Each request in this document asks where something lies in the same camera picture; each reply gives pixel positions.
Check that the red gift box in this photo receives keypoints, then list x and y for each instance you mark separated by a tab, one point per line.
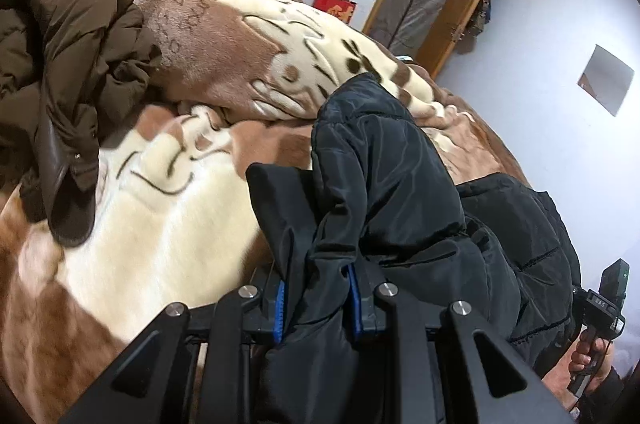
341	9

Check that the brown cream paw print blanket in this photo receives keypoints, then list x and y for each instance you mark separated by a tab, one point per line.
241	82

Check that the black hooded puffer jacket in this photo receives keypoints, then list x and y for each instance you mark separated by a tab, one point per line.
478	279

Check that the brown puffer jacket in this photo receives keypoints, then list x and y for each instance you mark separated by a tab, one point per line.
71	71

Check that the person's right hand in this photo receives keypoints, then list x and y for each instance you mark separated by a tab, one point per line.
576	359

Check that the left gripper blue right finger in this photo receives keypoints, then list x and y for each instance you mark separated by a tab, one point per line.
364	279

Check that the clothes hanging on door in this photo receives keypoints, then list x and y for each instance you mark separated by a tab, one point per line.
475	26

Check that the grey wall panel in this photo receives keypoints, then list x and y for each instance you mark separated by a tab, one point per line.
606	79

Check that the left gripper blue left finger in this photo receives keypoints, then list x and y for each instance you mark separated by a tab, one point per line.
265	315

